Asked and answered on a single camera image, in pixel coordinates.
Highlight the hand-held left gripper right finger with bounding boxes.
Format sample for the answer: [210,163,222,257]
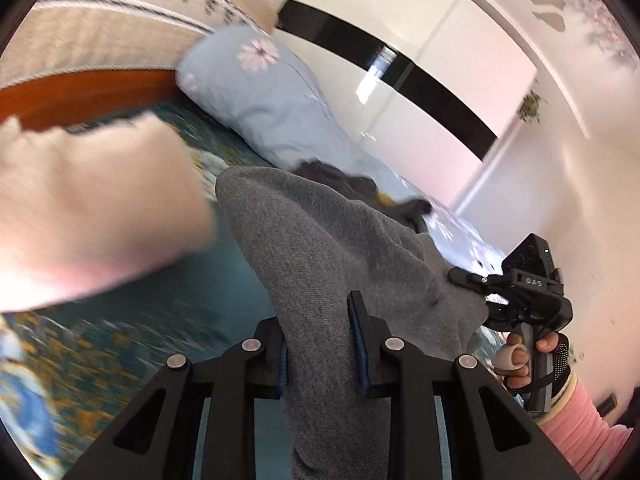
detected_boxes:
[347,290,581,480]

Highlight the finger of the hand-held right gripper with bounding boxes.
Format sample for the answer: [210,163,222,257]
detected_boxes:
[485,292,516,328]
[449,266,508,293]

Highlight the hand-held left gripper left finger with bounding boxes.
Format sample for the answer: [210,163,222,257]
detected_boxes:
[65,315,291,480]

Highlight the grey sweater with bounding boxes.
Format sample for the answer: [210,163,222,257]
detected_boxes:
[215,166,488,480]

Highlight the person's right forearm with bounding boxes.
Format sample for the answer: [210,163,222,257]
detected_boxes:
[537,372,636,480]

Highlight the person's right hand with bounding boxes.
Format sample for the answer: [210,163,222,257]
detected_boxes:
[494,334,572,395]

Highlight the dark garment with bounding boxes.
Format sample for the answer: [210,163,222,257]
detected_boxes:
[295,159,433,233]

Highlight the teal floral blanket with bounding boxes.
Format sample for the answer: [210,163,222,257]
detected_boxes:
[0,102,501,480]

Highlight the beige quilted headboard cover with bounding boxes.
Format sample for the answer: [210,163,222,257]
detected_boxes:
[0,0,276,91]

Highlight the green plant wall decal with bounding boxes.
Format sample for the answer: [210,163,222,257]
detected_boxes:
[517,91,546,123]

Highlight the pink flower wall decal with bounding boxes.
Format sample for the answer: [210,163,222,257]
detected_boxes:
[575,0,636,68]

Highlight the wooden bed frame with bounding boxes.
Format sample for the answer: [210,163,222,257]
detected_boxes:
[0,67,183,133]

